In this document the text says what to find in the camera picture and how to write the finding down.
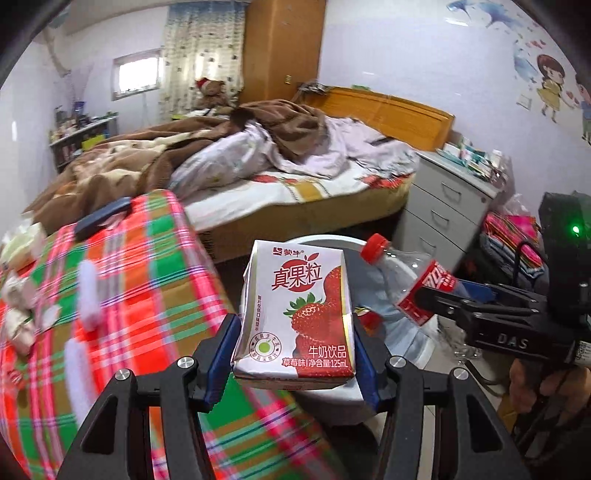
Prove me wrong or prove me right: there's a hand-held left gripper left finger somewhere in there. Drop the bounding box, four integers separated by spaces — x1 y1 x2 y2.
55 314 243 480

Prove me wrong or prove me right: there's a small window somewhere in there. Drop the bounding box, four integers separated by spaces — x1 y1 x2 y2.
111 48 162 101

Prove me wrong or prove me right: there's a dark blue glasses case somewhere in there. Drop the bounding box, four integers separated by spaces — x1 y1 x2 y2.
74 198 134 239

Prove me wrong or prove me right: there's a wooden bed headboard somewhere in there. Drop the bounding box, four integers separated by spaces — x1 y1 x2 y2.
295 88 455 153

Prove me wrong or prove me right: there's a wrapped air conditioner hose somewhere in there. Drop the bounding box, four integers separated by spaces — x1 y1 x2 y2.
44 28 72 77

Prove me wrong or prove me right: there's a grey storage shelf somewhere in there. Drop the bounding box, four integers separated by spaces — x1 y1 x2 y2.
48 115 118 174

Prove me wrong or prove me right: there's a printed bed sheet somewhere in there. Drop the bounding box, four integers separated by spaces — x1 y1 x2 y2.
185 168 414 264

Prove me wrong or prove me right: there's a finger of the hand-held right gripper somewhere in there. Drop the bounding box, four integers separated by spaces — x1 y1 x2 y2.
462 282 550 317
418 286 509 326

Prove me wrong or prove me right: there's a white tissue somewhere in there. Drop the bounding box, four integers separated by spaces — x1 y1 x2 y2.
4 274 38 310
8 314 38 356

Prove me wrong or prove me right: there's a cartoon children wall sticker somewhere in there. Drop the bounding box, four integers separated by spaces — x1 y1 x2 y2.
512 37 591 144

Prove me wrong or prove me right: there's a brown teddy bear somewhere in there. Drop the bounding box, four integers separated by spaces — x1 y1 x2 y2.
194 78 234 116

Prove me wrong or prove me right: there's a clear bottle with red label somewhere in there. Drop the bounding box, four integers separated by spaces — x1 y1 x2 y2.
360 234 472 328

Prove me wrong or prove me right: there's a blue vase with branches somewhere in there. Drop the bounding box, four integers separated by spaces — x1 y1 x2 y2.
60 69 93 121

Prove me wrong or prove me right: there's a tissue pack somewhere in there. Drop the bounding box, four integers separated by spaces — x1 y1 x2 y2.
0 222 47 271

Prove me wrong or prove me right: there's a patterned curtain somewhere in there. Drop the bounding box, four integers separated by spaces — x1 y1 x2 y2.
159 2 245 123

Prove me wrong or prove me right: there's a white round trash bin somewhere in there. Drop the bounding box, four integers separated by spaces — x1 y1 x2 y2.
277 234 446 428

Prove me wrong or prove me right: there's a red green plaid tablecloth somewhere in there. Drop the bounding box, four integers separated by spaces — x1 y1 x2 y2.
0 189 342 480

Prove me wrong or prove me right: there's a pale floral duvet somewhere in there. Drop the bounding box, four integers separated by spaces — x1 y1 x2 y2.
168 115 419 199

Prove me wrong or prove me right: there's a blue whale wall sticker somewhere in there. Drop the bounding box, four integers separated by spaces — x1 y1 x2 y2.
445 0 522 28

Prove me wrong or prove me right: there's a grey drawer nightstand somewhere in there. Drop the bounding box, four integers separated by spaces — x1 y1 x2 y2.
392 150 502 287

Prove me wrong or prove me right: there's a pile of small boxes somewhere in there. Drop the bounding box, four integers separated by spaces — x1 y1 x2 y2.
443 138 513 181

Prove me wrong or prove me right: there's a strawberry milk carton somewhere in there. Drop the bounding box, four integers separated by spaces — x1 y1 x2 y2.
231 240 358 388

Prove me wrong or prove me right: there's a stack of colourful cloths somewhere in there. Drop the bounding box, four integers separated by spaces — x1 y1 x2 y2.
478 212 546 278

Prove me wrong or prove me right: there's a row of cosmetic bottles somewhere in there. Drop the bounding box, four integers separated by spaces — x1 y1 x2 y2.
48 99 116 139

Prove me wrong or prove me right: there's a brown blanket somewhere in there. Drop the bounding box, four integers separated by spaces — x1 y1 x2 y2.
23 99 331 236

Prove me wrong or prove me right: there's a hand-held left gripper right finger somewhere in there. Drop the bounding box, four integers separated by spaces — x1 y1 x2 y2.
353 308 525 480

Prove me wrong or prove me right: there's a wooden wardrobe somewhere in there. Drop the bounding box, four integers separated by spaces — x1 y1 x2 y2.
240 0 326 104

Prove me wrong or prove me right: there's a person's right hand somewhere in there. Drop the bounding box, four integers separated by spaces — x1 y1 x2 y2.
510 357 591 414

